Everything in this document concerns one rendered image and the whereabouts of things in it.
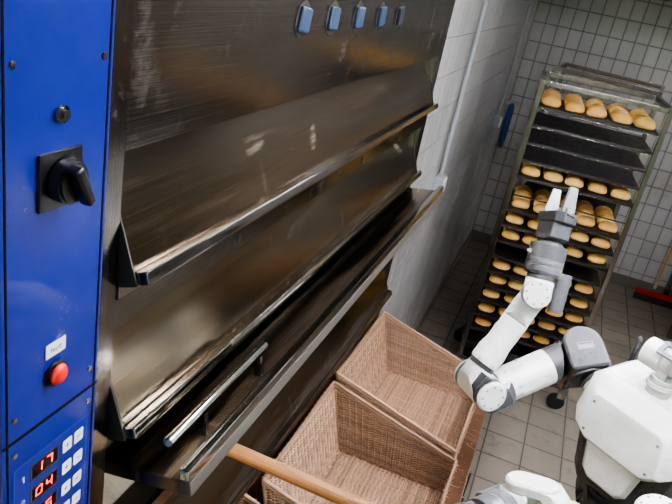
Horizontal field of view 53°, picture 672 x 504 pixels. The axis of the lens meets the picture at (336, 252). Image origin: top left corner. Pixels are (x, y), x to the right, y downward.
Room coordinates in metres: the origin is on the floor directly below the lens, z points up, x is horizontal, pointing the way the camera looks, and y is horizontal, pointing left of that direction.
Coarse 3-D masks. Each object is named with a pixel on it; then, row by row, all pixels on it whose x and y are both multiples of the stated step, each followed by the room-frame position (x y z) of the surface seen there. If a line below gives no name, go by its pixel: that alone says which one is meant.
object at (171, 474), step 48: (432, 192) 2.45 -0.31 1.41; (384, 240) 1.88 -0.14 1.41; (336, 288) 1.51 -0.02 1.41; (288, 336) 1.24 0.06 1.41; (240, 384) 1.04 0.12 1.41; (144, 432) 0.88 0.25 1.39; (192, 432) 0.89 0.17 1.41; (240, 432) 0.91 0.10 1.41; (144, 480) 0.78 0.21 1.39; (192, 480) 0.77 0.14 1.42
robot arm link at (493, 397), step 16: (544, 352) 1.48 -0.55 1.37; (512, 368) 1.44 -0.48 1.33; (528, 368) 1.44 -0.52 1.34; (544, 368) 1.44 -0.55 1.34; (496, 384) 1.36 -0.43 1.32; (512, 384) 1.40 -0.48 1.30; (528, 384) 1.42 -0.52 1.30; (544, 384) 1.43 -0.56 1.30; (480, 400) 1.34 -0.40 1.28; (496, 400) 1.36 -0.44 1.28; (512, 400) 1.38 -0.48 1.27
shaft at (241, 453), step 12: (240, 456) 1.09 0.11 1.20; (252, 456) 1.09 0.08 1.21; (264, 456) 1.09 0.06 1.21; (264, 468) 1.07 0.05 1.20; (276, 468) 1.07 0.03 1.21; (288, 468) 1.07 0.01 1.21; (288, 480) 1.06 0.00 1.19; (300, 480) 1.05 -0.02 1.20; (312, 480) 1.05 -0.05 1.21; (312, 492) 1.04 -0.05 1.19; (324, 492) 1.03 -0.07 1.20; (336, 492) 1.03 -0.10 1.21; (348, 492) 1.04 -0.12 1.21
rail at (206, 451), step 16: (384, 256) 1.72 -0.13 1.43; (368, 272) 1.58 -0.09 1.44; (352, 288) 1.47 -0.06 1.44; (336, 304) 1.37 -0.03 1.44; (320, 320) 1.28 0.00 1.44; (304, 336) 1.21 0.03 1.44; (288, 352) 1.14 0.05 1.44; (272, 368) 1.07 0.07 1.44; (288, 368) 1.10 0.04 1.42; (272, 384) 1.03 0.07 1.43; (256, 400) 0.97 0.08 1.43; (240, 416) 0.92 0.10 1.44; (224, 432) 0.87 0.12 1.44; (208, 448) 0.82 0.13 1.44; (192, 464) 0.78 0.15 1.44
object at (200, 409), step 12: (264, 348) 1.09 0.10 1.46; (252, 360) 1.04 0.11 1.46; (240, 372) 1.00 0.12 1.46; (228, 384) 0.96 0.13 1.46; (216, 396) 0.92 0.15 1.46; (204, 408) 0.88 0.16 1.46; (192, 420) 0.85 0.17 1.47; (204, 420) 0.88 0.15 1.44; (180, 432) 0.81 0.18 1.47; (204, 432) 0.88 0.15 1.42; (168, 444) 0.79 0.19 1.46
